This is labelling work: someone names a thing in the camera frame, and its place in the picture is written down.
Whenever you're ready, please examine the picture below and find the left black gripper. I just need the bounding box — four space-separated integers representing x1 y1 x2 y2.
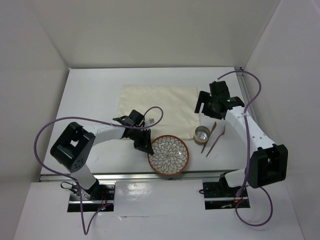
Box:
128 126 152 154

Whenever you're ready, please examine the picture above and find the brown wooden knife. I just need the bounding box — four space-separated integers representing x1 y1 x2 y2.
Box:
201 122 217 153

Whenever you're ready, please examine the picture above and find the floral patterned ceramic plate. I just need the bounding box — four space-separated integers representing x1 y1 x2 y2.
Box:
147 135 190 177

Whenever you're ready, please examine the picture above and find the small metal cup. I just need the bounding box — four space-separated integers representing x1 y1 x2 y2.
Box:
193 125 210 145

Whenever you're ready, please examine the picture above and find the cream cloth napkin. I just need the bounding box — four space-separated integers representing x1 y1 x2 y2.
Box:
119 85 200 140

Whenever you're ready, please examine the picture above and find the brown wooden fork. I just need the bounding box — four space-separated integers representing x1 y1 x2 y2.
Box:
205 126 226 158

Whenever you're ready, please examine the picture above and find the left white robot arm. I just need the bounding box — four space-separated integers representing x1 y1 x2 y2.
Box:
50 110 154 200

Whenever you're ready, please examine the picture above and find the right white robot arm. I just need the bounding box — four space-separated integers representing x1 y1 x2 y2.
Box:
194 81 288 197

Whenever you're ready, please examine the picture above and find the aluminium front rail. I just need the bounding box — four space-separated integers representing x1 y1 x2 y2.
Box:
39 169 226 183

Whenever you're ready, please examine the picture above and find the aluminium rail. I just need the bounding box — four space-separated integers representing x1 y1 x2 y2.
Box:
235 71 257 122
39 169 226 183

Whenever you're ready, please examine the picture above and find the aluminium right side rail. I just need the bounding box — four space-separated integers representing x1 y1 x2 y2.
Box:
235 71 257 122

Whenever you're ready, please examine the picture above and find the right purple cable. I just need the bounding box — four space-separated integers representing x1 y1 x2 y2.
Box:
216 70 274 227

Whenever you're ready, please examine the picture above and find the purple cable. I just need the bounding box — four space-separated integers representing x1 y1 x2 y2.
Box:
216 70 274 227
33 106 165 236

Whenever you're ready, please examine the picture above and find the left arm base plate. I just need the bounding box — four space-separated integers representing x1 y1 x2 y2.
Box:
60 181 116 213

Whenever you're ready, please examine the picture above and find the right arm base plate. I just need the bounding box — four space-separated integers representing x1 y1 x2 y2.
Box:
198 182 251 210

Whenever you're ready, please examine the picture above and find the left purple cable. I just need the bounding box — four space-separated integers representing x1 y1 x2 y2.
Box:
33 106 165 236

